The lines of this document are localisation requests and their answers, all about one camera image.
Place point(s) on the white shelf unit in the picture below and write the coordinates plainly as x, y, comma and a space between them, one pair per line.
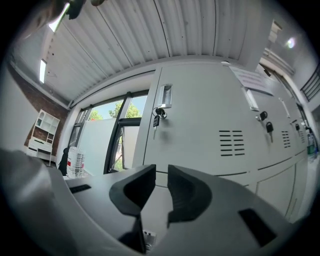
45, 130

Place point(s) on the grey metal locker door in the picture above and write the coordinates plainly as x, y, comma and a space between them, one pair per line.
200, 100

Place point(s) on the green label plastic bottle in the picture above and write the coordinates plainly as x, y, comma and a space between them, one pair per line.
311, 147

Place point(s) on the black window frame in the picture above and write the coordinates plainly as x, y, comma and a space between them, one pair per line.
113, 140

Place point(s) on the grey metal locker cabinet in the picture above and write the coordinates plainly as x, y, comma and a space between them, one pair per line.
272, 160

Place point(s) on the long ceiling light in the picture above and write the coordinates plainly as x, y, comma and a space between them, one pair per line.
42, 71
58, 21

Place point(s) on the black object beside bottle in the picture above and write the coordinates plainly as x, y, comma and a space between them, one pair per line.
63, 162

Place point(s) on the white paper notice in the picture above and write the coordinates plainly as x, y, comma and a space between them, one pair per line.
250, 78

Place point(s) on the black-headed key bunch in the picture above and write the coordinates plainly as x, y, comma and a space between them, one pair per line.
268, 127
297, 127
156, 121

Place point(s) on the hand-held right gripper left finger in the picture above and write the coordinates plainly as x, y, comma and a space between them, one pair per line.
136, 185

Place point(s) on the black metal railing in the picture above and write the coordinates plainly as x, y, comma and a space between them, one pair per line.
312, 85

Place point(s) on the clear plastic water bottle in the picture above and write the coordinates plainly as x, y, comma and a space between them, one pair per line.
76, 162

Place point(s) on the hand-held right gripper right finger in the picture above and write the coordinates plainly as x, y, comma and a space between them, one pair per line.
186, 192

